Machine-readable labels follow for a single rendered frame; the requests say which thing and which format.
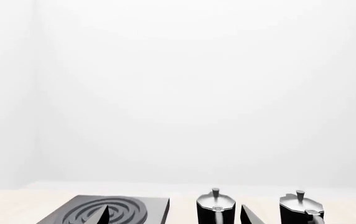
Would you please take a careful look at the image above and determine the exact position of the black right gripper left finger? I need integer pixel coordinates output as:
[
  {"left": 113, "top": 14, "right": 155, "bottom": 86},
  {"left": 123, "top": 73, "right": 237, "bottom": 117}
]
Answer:
[{"left": 83, "top": 203, "right": 110, "bottom": 224}]

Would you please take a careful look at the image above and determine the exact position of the grey stove with spiral burner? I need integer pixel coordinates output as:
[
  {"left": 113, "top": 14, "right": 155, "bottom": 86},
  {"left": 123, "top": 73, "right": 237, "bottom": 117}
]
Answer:
[{"left": 35, "top": 194, "right": 171, "bottom": 224}]

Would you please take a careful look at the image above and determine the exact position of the silver black moka pot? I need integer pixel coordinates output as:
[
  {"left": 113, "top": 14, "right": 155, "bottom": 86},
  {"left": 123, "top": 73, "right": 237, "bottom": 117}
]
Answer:
[
  {"left": 195, "top": 187, "right": 237, "bottom": 224},
  {"left": 279, "top": 189, "right": 326, "bottom": 224}
]

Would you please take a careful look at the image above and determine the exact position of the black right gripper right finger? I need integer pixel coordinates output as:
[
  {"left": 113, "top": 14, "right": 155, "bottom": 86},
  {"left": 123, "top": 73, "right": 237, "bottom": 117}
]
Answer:
[{"left": 240, "top": 203, "right": 266, "bottom": 224}]

